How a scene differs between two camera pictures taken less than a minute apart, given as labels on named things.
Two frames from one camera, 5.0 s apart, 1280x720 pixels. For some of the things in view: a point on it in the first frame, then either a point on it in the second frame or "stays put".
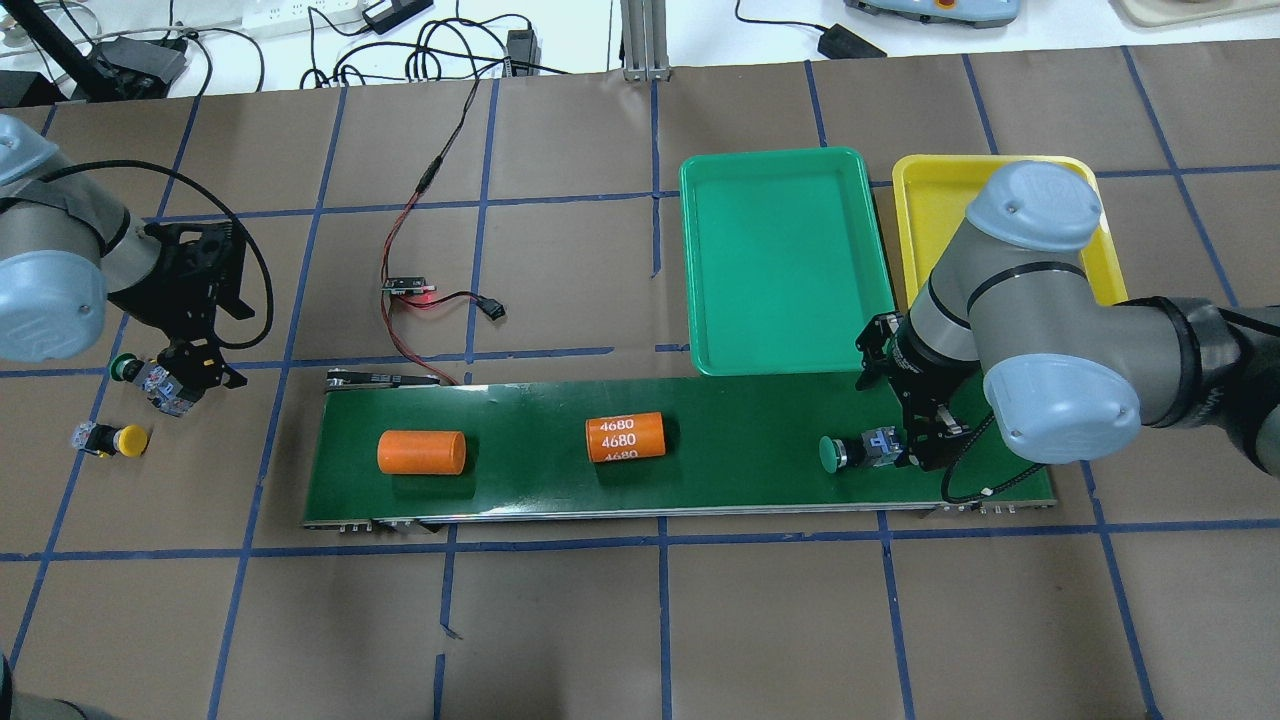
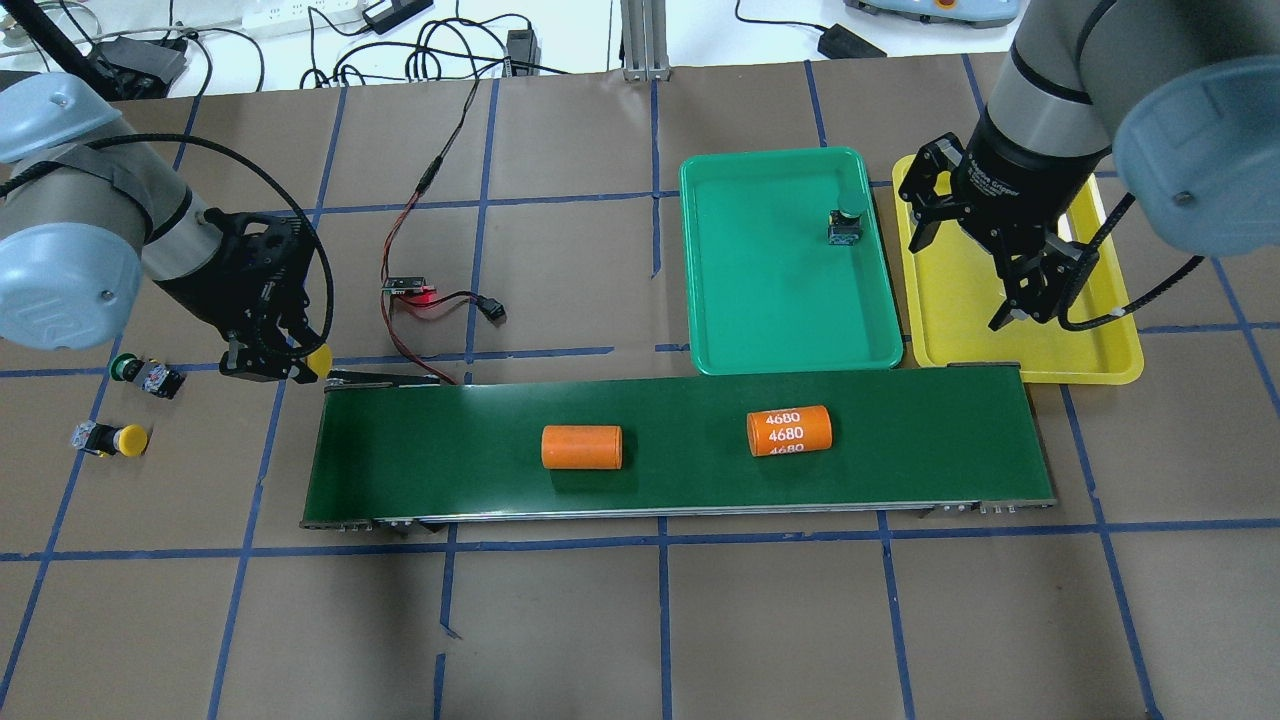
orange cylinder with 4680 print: x=625 y=436 to x=789 y=430
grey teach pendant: x=953 y=13 stays put
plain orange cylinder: x=421 y=452 to x=592 y=447
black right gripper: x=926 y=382 to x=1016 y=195
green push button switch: x=875 y=447 to x=843 y=229
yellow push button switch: x=162 y=388 to x=321 y=360
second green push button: x=153 y=378 stays put
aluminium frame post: x=645 y=40 stays put
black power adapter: x=840 y=43 stays put
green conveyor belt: x=732 y=448 stays put
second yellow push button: x=128 y=440 stays put
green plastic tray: x=785 y=261 stays put
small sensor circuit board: x=405 y=285 stays put
